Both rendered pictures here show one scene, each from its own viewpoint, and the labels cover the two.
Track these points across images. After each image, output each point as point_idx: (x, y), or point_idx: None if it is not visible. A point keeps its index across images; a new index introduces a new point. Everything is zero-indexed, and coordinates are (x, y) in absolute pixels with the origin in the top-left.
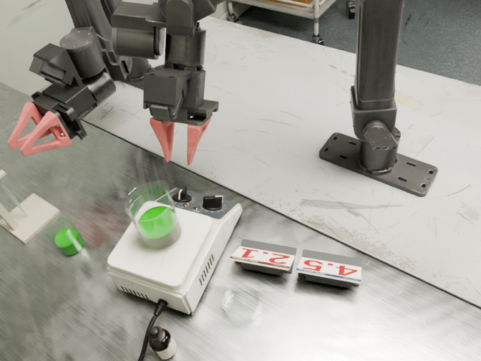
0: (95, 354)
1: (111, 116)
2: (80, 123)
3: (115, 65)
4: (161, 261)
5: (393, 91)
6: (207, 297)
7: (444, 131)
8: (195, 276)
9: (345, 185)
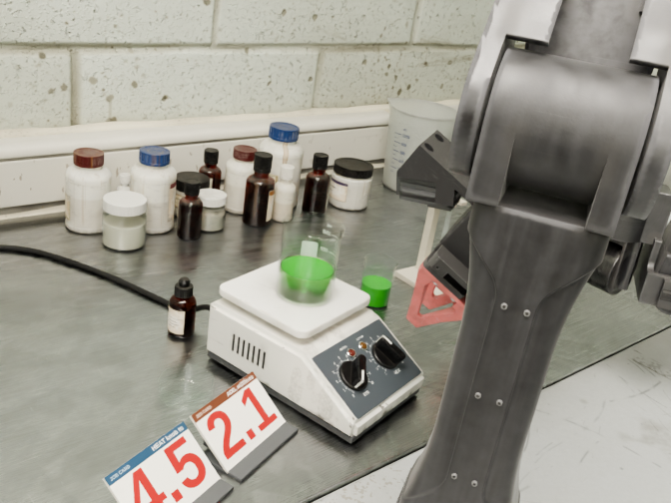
0: (216, 292)
1: (640, 370)
2: None
3: (646, 270)
4: (262, 284)
5: (414, 491)
6: (224, 374)
7: None
8: (233, 318)
9: None
